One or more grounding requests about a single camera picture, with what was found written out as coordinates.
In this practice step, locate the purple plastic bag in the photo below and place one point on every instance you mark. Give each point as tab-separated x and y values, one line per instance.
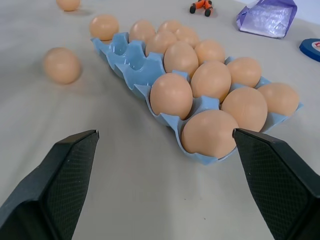
267	18

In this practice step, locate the blue plastic egg tray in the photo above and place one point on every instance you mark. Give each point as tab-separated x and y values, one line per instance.
140	70

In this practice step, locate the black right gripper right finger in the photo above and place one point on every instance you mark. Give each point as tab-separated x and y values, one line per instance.
280	185

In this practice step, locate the blue tape roll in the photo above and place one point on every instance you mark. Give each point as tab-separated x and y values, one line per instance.
311	48

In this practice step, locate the tan egg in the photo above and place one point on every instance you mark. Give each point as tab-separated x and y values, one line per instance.
188	35
61	65
180	58
211	78
104	27
171	95
68	4
246	107
246	71
207	132
168	25
141	30
211	51
160	42
281	97

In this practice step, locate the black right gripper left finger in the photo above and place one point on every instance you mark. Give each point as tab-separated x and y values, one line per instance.
45	185

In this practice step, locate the orange and black pliers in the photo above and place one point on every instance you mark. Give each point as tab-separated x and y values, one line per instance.
202	6

